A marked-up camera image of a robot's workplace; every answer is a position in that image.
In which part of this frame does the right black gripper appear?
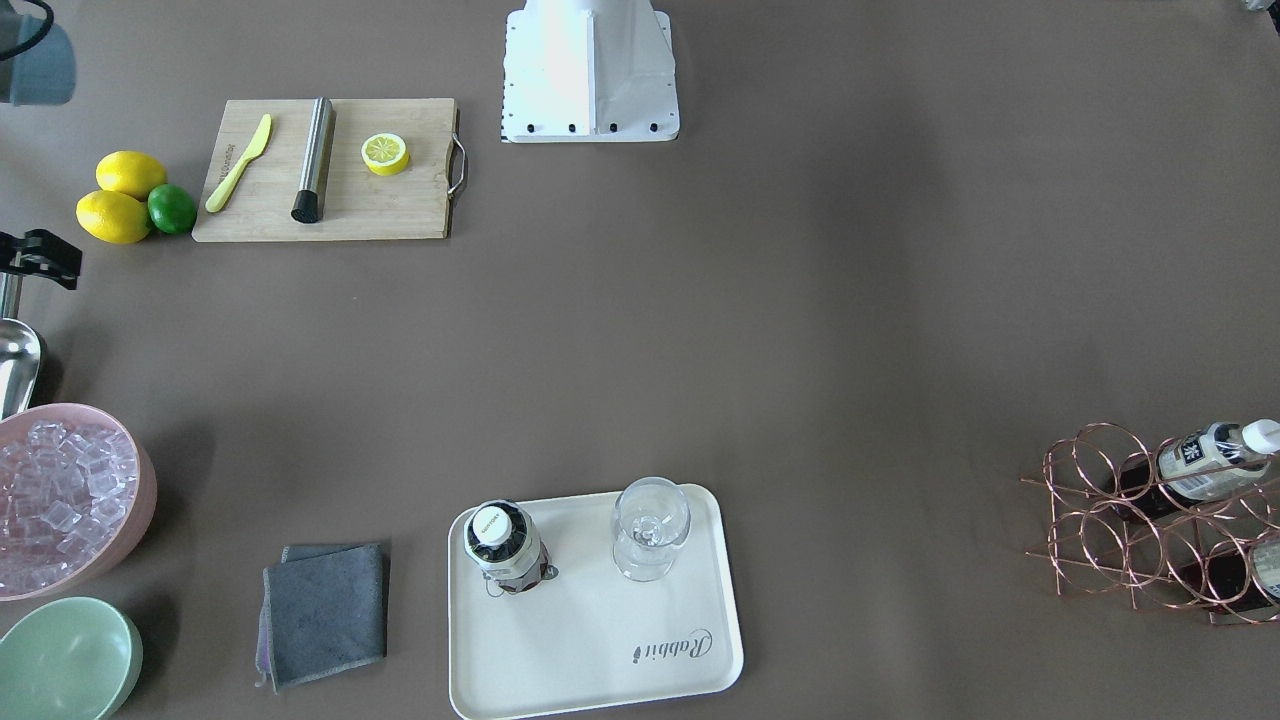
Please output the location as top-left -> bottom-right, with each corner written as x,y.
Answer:
1,229 -> 83,290

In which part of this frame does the tea bottle front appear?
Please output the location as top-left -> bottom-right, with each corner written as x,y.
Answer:
463,498 -> 559,594

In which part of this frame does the tea bottle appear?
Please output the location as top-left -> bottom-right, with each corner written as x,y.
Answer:
463,498 -> 559,594
1103,419 -> 1279,523
1176,537 -> 1279,614

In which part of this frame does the copper wire bottle basket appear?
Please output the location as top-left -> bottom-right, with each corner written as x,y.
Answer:
1024,423 -> 1279,626

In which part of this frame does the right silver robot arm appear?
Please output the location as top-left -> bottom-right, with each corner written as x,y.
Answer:
1,1 -> 77,108

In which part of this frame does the tea bottle rear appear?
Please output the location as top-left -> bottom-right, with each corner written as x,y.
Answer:
1103,419 -> 1279,523

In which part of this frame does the yellow lemon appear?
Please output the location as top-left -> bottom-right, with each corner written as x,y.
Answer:
95,150 -> 168,201
76,190 -> 154,243

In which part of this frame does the steel ice scoop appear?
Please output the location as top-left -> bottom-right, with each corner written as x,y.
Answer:
1,273 -> 45,419

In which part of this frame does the green lime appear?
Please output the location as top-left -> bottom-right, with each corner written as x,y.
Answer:
145,183 -> 198,234

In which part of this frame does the pink bowl with ice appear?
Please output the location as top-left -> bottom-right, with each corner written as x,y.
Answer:
1,404 -> 157,602

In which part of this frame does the yellow plastic knife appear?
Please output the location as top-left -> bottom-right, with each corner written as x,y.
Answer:
205,113 -> 273,214

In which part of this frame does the wooden cutting board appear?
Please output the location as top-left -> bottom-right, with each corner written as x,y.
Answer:
192,97 -> 466,243

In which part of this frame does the half lemon slice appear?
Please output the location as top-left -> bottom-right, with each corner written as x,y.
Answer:
360,132 -> 411,177

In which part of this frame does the green ceramic bowl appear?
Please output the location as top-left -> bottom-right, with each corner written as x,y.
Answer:
1,597 -> 143,719

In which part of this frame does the dark grey folded cloth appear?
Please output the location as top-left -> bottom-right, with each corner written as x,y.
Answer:
255,542 -> 390,693

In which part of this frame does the upright wine glass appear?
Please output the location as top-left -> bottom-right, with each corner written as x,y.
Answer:
612,477 -> 692,582

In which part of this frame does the white plastic tray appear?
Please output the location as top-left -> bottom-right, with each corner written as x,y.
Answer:
448,483 -> 745,719

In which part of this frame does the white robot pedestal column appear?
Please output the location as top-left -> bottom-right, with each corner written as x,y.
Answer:
500,1 -> 681,143

